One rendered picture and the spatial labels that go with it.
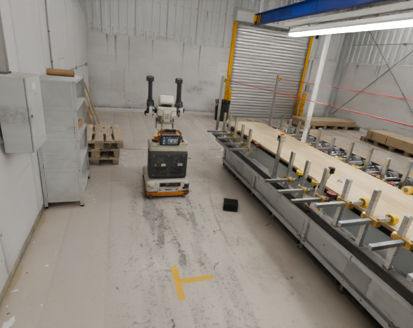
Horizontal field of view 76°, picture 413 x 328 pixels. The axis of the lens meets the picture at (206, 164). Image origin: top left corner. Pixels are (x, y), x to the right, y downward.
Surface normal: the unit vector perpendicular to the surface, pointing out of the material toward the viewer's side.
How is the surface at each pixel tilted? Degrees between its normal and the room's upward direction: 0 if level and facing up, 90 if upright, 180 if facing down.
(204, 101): 90
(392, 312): 90
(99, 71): 90
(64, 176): 90
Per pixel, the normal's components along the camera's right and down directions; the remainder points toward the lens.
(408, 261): -0.95, 0.02
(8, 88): 0.29, 0.37
